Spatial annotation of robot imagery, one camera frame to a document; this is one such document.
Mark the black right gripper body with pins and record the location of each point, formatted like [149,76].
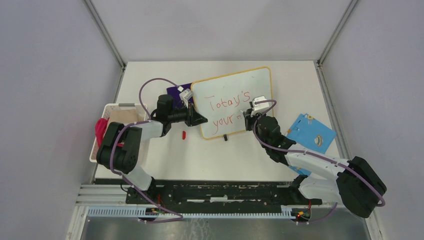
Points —
[250,120]

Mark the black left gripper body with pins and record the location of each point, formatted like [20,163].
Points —
[188,112]

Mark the yellow framed whiteboard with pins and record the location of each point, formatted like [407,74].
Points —
[223,99]

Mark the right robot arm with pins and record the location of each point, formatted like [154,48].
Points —
[352,182]

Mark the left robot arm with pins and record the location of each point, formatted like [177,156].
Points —
[119,150]

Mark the purple cloth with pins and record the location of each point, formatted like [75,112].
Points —
[175,93]

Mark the blue cartoon astronaut cloth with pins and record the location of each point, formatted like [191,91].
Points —
[311,133]

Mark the beige folded cloth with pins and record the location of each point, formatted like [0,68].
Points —
[125,116]

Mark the white plastic basket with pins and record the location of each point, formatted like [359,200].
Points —
[106,113]

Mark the pink cloth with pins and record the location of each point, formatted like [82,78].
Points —
[100,129]

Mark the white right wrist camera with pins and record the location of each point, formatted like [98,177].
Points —
[259,105]

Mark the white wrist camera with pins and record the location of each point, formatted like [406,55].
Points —
[185,94]
[259,105]

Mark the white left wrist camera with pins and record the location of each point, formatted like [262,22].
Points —
[185,94]

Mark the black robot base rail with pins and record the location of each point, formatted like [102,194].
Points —
[227,197]

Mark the aluminium left corner post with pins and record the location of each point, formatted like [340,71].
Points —
[92,10]

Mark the aluminium corner post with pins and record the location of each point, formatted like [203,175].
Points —
[92,10]
[337,31]

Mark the aluminium right corner post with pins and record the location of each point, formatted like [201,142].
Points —
[337,31]

